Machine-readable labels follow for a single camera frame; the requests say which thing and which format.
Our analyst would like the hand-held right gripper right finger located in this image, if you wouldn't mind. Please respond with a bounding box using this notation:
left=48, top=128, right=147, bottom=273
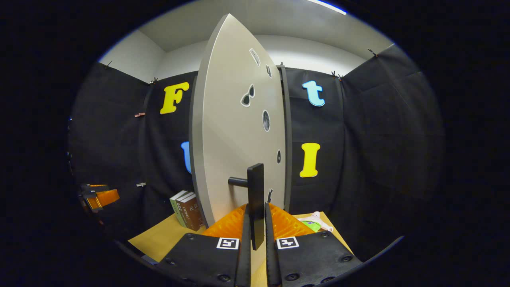
left=264, top=202, right=363, bottom=287

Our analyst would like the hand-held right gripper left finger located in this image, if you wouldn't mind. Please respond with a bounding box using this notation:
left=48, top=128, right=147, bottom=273
left=155, top=203, right=252, bottom=287

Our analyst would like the black door handle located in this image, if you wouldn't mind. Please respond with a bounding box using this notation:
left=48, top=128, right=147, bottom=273
left=228, top=163, right=265, bottom=251

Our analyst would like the beige cabinet door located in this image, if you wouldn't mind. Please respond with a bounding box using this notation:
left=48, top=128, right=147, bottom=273
left=189, top=13, right=287, bottom=228

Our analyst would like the green plush toy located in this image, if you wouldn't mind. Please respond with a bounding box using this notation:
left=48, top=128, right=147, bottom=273
left=297, top=211, right=333, bottom=233

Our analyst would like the thick brown book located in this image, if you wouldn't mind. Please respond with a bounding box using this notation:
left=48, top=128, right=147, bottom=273
left=179, top=194, right=204, bottom=232

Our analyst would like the thin brown book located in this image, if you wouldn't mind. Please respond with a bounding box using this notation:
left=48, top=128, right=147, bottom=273
left=175, top=192, right=196, bottom=230

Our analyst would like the black backdrop cloth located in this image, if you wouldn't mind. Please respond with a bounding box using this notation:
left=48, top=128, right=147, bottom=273
left=68, top=43, right=446, bottom=259

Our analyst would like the ceiling light panel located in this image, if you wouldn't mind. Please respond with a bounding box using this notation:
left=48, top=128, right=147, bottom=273
left=305, top=0, right=347, bottom=16

